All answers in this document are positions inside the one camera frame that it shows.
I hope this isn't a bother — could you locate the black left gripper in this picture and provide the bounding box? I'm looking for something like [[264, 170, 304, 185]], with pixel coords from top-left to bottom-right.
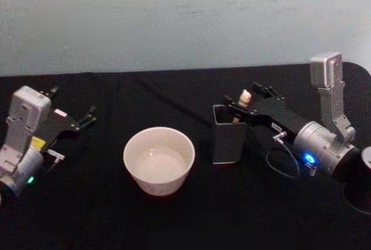
[[32, 86, 97, 154]]

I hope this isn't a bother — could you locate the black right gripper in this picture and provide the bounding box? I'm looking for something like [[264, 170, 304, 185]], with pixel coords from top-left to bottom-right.
[[223, 82, 310, 140]]

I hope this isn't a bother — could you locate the black square holder cup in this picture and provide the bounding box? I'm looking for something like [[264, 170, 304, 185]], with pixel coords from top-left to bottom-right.
[[212, 104, 249, 165]]

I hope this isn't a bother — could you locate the white ceramic bowl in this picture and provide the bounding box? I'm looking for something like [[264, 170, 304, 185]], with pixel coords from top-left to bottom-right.
[[123, 126, 196, 197]]

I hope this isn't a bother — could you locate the black table cloth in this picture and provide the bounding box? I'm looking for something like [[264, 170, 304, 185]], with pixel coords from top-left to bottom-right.
[[0, 63, 371, 250]]

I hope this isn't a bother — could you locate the thin dark right gripper cable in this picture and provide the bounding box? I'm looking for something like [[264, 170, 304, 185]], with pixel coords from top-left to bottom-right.
[[265, 132, 305, 179]]

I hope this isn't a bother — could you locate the thin dark gripper cable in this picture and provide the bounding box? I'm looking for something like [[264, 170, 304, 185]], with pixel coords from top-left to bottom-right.
[[265, 132, 305, 179], [43, 149, 66, 173]]

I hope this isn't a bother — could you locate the thin dark left gripper cable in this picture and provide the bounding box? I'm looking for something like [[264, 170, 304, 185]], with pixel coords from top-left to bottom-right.
[[43, 149, 66, 173]]

